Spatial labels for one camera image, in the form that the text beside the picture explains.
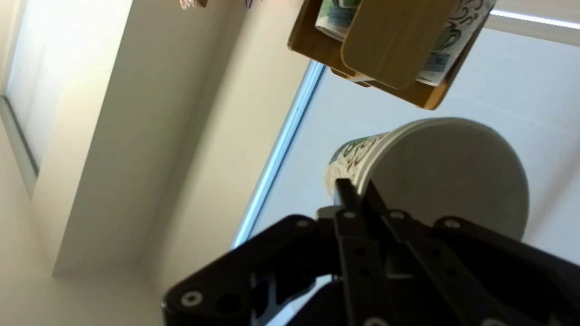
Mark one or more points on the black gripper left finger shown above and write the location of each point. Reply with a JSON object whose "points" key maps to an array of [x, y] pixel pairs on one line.
{"points": [[291, 259]]}

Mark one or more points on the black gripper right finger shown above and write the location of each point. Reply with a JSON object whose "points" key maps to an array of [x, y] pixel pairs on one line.
{"points": [[483, 272]]}

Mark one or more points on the printed paper cup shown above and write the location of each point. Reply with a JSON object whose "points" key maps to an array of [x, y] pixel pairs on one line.
{"points": [[446, 168]]}

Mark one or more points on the wooden cup dispenser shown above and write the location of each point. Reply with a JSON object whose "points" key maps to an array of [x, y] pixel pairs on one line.
{"points": [[392, 42]]}

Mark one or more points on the window with white blinds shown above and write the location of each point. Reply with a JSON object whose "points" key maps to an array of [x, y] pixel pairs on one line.
{"points": [[363, 101]]}

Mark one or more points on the stack of printed paper cups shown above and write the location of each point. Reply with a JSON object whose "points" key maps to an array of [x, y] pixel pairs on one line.
{"points": [[336, 18], [459, 42]]}

